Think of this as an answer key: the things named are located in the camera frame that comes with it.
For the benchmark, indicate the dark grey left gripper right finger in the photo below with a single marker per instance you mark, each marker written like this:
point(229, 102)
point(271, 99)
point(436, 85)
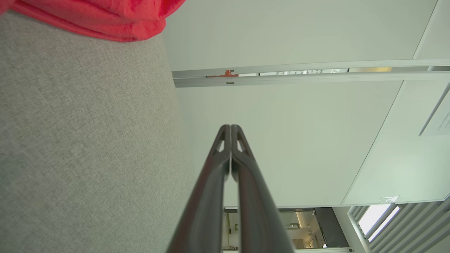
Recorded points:
point(256, 203)

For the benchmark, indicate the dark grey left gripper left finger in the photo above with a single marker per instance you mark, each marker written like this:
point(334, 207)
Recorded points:
point(207, 196)

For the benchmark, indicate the red white basketball jersey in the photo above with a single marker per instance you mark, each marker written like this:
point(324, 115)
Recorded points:
point(105, 17)

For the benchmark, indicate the white slatted blind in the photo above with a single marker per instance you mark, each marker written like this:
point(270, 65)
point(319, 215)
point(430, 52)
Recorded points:
point(415, 228)

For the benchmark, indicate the white paper notice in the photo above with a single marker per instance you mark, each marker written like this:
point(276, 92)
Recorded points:
point(441, 124)

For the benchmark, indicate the aluminium partition frame rail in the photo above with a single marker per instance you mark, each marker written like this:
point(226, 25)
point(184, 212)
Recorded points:
point(281, 80)

